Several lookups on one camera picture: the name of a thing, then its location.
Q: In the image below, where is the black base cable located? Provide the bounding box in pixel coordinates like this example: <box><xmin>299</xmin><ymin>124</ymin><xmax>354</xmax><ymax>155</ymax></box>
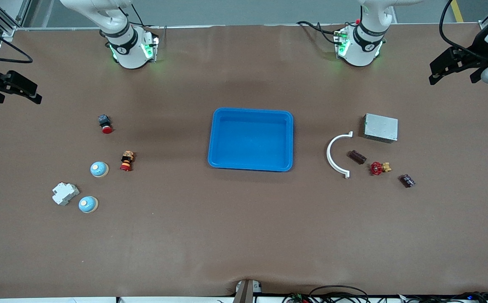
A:
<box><xmin>297</xmin><ymin>20</ymin><xmax>341</xmax><ymax>45</ymax></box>

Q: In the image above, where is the red yellow button switch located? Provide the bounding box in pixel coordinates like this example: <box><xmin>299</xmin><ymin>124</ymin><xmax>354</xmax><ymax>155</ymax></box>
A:
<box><xmin>120</xmin><ymin>151</ymin><xmax>135</xmax><ymax>172</ymax></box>

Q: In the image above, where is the black red emergency push button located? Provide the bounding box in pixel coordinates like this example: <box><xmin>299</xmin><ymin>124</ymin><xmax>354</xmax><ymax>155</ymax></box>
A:
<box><xmin>98</xmin><ymin>114</ymin><xmax>113</xmax><ymax>134</ymax></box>

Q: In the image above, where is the white circuit breaker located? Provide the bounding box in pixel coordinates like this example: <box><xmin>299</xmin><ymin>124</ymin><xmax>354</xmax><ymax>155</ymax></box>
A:
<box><xmin>52</xmin><ymin>182</ymin><xmax>80</xmax><ymax>206</ymax></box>

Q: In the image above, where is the brown table mat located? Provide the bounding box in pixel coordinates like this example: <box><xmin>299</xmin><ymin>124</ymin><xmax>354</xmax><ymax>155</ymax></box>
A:
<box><xmin>0</xmin><ymin>23</ymin><xmax>488</xmax><ymax>299</ymax></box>

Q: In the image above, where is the grey metal power supply box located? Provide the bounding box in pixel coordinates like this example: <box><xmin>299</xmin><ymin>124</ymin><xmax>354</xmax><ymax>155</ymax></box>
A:
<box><xmin>363</xmin><ymin>113</ymin><xmax>398</xmax><ymax>144</ymax></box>

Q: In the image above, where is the white curved pipe clamp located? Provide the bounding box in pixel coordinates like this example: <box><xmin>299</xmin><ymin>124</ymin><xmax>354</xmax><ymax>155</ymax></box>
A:
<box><xmin>326</xmin><ymin>131</ymin><xmax>353</xmax><ymax>179</ymax></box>

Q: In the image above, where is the blue bell with beige knob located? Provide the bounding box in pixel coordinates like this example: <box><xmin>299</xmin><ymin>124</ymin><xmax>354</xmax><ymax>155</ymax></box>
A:
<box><xmin>90</xmin><ymin>162</ymin><xmax>109</xmax><ymax>178</ymax></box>
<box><xmin>79</xmin><ymin>196</ymin><xmax>98</xmax><ymax>213</ymax></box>

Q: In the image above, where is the grey metal table clamp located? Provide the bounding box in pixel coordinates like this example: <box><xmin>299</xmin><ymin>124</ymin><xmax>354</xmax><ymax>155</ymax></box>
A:
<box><xmin>235</xmin><ymin>279</ymin><xmax>263</xmax><ymax>303</ymax></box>

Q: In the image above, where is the black looped cable bundle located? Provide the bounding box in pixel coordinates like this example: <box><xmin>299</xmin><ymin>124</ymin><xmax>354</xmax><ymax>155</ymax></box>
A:
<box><xmin>283</xmin><ymin>285</ymin><xmax>371</xmax><ymax>303</ymax></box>

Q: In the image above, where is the red handle brass valve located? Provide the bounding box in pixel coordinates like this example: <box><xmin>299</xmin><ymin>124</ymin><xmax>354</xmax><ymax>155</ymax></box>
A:
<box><xmin>369</xmin><ymin>162</ymin><xmax>392</xmax><ymax>176</ymax></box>

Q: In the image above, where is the blue plastic tray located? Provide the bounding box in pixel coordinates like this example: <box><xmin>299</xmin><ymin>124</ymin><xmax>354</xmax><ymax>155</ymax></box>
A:
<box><xmin>207</xmin><ymin>108</ymin><xmax>294</xmax><ymax>172</ymax></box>

